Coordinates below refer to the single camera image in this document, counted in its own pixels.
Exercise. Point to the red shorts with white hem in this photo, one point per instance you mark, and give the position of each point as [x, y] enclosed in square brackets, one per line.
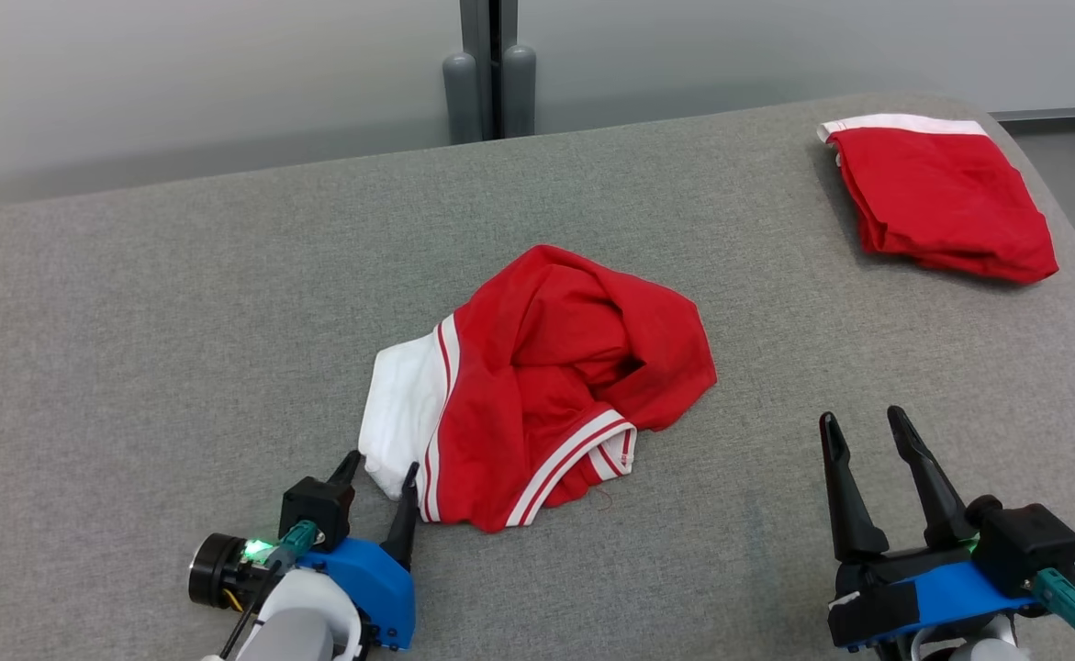
[950, 197]

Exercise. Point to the red basketball jersey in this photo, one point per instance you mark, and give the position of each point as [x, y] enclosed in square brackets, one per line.
[546, 386]

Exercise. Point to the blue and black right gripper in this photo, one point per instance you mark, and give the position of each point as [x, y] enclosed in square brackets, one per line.
[913, 597]

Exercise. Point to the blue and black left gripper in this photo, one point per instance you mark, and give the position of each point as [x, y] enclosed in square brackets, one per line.
[381, 592]

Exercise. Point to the grey partition post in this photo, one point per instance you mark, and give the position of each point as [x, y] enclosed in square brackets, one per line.
[489, 83]

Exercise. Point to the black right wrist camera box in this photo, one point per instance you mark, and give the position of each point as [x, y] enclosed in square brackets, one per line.
[1024, 542]

